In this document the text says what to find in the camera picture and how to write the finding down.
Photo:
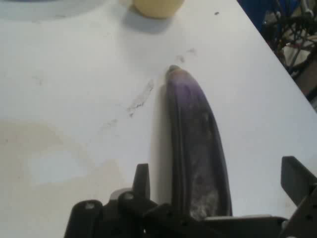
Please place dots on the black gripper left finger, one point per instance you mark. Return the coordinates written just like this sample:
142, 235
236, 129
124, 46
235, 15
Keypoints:
142, 181

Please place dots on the beige toy potato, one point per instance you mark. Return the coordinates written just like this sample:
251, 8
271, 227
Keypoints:
156, 7

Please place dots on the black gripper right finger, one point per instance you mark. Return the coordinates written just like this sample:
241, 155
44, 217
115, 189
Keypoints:
297, 181

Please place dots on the purple toy eggplant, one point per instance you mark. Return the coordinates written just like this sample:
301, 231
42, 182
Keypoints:
195, 124

